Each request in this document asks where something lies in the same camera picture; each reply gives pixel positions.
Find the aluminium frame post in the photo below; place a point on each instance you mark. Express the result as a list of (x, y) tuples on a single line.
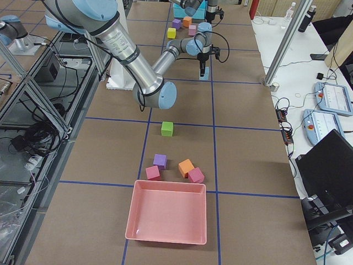
[(291, 28)]

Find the magenta foam block front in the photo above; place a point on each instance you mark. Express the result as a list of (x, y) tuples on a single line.
[(196, 176)]

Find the orange foam block left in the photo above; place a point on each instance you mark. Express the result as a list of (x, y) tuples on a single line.
[(187, 21)]

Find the small black adapter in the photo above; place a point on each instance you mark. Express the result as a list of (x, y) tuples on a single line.
[(320, 76)]

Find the pink plastic tray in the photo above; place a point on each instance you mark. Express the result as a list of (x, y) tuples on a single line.
[(171, 212)]

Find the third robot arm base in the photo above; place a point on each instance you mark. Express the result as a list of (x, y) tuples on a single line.
[(14, 35)]

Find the orange foam block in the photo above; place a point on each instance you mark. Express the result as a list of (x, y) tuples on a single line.
[(185, 167), (187, 21)]

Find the cyan plastic bin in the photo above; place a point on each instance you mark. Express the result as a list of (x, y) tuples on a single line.
[(198, 16)]

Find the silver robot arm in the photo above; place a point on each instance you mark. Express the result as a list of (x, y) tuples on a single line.
[(191, 6), (101, 19)]

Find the purple foam block right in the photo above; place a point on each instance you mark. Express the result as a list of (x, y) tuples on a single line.
[(160, 161)]

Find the green foam block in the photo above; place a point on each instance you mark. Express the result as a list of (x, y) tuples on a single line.
[(167, 128)]

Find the black laptop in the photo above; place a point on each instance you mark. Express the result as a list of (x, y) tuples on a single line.
[(326, 169)]

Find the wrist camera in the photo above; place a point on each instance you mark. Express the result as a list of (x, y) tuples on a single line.
[(220, 12), (215, 51)]

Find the purple foam block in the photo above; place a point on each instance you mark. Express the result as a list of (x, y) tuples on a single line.
[(160, 161), (176, 23)]

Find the purple foam block left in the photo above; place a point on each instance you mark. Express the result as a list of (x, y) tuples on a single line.
[(176, 23)]

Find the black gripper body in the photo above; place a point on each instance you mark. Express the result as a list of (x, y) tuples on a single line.
[(203, 57), (210, 16)]

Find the magenta foam block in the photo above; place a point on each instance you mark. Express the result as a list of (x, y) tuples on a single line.
[(196, 176), (153, 174)]

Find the light blue block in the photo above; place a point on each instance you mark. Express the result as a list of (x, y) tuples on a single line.
[(205, 76)]

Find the lilac foam block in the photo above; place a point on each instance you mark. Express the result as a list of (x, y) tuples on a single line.
[(192, 30)]

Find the yellow foam block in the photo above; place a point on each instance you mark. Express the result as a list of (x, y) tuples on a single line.
[(171, 33)]

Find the clear sanitizer bottle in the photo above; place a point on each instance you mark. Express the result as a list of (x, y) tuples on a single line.
[(289, 12)]

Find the orange foam block right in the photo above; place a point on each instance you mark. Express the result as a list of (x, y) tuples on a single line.
[(185, 167)]

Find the far teach pendant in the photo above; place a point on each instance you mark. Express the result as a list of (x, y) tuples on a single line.
[(333, 98)]

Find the black power strip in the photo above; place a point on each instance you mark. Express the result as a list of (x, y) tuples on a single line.
[(285, 127)]

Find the black water bottle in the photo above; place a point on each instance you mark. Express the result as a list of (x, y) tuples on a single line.
[(307, 19)]

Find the near teach pendant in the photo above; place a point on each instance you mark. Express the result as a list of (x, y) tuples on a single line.
[(318, 124)]

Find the teach pendant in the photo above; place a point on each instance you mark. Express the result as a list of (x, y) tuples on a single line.
[(318, 124), (333, 98)]

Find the magenta foam block rear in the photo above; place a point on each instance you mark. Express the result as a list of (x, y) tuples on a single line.
[(153, 174)]

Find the black phone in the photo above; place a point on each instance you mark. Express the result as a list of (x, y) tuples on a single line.
[(318, 57)]

